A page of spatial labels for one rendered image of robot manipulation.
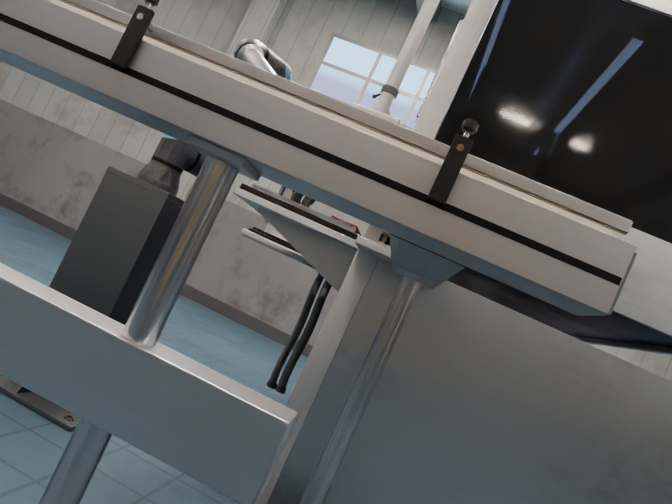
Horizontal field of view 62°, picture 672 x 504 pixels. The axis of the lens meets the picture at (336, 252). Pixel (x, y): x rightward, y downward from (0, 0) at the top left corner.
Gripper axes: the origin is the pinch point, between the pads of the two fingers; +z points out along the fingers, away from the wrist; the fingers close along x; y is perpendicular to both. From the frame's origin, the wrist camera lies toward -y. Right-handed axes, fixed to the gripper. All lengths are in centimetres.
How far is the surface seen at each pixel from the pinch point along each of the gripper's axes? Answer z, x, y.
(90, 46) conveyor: 0, -4, 96
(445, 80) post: -47, 31, 10
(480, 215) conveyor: 5, 54, 89
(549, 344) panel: 13, 79, 4
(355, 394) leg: 40, 39, 30
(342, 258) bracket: 9.0, 18.1, 0.5
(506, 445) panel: 42, 77, 4
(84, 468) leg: 55, 14, 89
